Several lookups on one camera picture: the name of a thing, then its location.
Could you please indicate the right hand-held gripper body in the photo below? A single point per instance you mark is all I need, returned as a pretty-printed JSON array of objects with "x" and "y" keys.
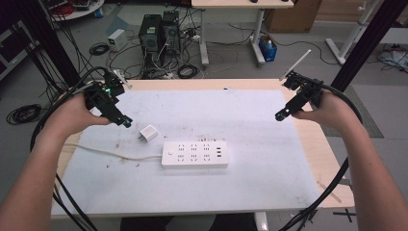
[{"x": 304, "y": 93}]

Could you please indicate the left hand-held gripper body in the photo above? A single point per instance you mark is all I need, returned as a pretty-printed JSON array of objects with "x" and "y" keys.
[{"x": 104, "y": 96}]

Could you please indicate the white plug adapter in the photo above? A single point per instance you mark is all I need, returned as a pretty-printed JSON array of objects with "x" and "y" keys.
[{"x": 149, "y": 133}]

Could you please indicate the white power strip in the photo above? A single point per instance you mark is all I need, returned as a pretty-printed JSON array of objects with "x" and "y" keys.
[{"x": 195, "y": 155}]

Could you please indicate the person's right hand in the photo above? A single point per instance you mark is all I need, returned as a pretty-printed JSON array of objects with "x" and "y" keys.
[{"x": 333, "y": 114}]

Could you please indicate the person's left hand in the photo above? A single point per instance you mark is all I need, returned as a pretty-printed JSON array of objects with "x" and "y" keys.
[{"x": 72, "y": 115}]

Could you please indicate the blue box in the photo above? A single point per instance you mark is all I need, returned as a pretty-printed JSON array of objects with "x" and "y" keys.
[{"x": 267, "y": 49}]

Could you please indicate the grey floor mat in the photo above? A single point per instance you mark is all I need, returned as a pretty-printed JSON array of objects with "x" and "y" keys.
[{"x": 359, "y": 112}]

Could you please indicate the small white box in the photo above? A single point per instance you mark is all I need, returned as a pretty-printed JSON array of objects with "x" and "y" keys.
[{"x": 116, "y": 39}]

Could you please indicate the black computer tower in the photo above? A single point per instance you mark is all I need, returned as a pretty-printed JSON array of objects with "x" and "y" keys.
[
  {"x": 171, "y": 32},
  {"x": 150, "y": 38}
]

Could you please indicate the white stand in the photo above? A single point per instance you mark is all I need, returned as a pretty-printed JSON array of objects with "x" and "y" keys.
[{"x": 351, "y": 35}]

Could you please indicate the cardboard box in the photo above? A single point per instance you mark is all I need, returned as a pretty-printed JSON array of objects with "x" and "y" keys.
[{"x": 293, "y": 16}]

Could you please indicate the round white table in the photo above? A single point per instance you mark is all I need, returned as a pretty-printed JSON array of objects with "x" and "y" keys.
[{"x": 78, "y": 9}]

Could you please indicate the white table mat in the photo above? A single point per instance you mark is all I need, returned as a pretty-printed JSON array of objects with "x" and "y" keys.
[{"x": 198, "y": 189}]

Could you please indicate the white table leg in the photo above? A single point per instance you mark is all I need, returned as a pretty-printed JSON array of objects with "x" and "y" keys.
[{"x": 261, "y": 222}]

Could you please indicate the wooden desk with white legs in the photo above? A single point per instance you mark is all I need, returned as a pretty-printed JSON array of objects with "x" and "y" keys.
[{"x": 240, "y": 4}]

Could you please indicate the black metal frame post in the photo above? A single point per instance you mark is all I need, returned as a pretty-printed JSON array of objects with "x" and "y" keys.
[
  {"x": 48, "y": 41},
  {"x": 369, "y": 41}
]

